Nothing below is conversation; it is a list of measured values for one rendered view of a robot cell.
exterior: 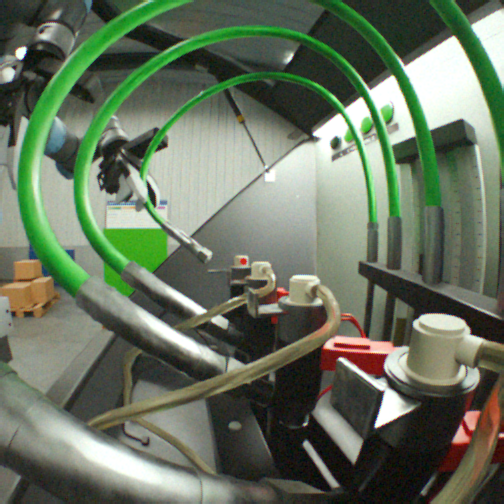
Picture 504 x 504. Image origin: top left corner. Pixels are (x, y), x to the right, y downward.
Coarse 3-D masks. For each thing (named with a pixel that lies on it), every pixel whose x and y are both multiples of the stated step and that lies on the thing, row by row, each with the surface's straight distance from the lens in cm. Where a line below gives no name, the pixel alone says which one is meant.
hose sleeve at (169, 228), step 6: (168, 222) 39; (162, 228) 39; (168, 228) 39; (174, 228) 38; (168, 234) 39; (174, 234) 38; (180, 234) 38; (180, 240) 38; (186, 240) 37; (192, 240) 37; (186, 246) 37; (192, 246) 37; (198, 246) 37; (192, 252) 37; (198, 252) 36
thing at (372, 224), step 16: (240, 80) 45; (288, 80) 44; (304, 80) 44; (208, 96) 45; (176, 112) 45; (352, 128) 40; (144, 160) 44; (368, 160) 39; (144, 176) 43; (368, 176) 38; (368, 192) 37; (368, 208) 37; (160, 224) 40; (368, 224) 37
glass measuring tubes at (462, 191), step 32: (448, 128) 36; (416, 160) 39; (448, 160) 38; (480, 160) 37; (416, 192) 41; (448, 192) 36; (480, 192) 35; (416, 224) 40; (448, 224) 35; (480, 224) 35; (416, 256) 40; (448, 256) 35; (480, 256) 35; (480, 288) 35
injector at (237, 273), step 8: (232, 272) 27; (240, 272) 27; (248, 272) 27; (232, 288) 27; (240, 288) 27; (232, 296) 28; (216, 304) 28; (232, 312) 28; (240, 312) 28; (232, 320) 28; (240, 320) 28; (240, 328) 29; (240, 360) 31; (248, 360) 32; (248, 400) 35
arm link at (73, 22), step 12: (48, 0) 49; (60, 0) 50; (72, 0) 51; (84, 0) 52; (48, 12) 49; (60, 12) 48; (72, 12) 49; (84, 12) 52; (36, 24) 50; (60, 24) 48; (72, 24) 48
